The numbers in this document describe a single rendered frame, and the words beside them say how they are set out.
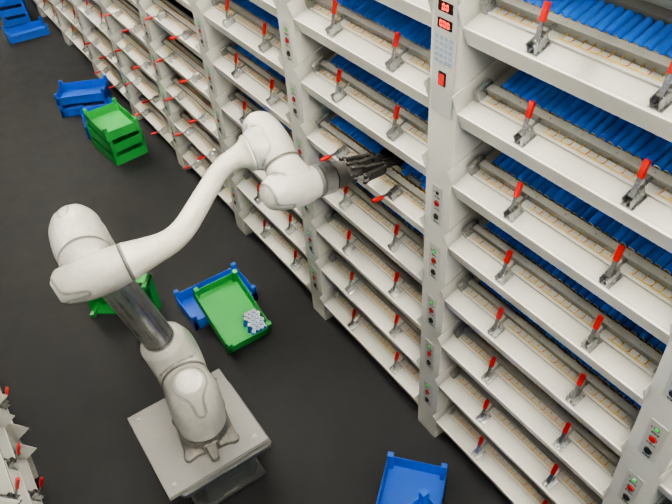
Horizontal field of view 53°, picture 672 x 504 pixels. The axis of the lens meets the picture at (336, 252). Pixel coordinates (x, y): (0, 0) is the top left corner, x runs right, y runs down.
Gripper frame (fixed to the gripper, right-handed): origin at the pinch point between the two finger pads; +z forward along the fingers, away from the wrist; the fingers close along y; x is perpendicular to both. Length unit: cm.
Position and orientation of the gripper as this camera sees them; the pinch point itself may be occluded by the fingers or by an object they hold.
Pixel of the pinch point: (388, 159)
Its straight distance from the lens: 196.7
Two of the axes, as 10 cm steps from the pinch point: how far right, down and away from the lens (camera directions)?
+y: -5.8, -5.2, 6.3
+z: 8.1, -3.0, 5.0
